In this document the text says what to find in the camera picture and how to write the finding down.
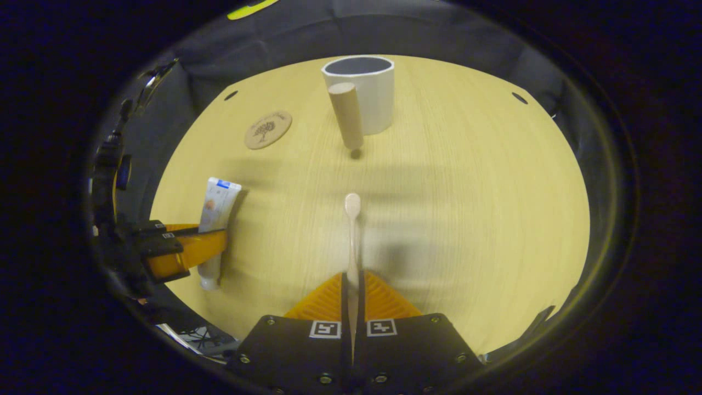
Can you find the white toothpaste tube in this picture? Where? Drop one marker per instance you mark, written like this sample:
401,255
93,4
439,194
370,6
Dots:
219,203

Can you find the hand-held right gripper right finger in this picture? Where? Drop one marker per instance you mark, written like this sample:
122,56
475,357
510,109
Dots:
362,351

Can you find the light wooden desktop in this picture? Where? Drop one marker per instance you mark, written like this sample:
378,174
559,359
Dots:
466,219

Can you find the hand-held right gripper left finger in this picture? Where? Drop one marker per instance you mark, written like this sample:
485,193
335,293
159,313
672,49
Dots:
345,351

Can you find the beige toothbrush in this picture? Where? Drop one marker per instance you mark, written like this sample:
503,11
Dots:
352,206

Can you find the round wooden coaster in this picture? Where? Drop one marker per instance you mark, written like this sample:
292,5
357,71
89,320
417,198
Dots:
268,130

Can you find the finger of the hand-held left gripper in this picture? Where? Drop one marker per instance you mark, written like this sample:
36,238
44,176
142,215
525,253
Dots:
186,255
153,227

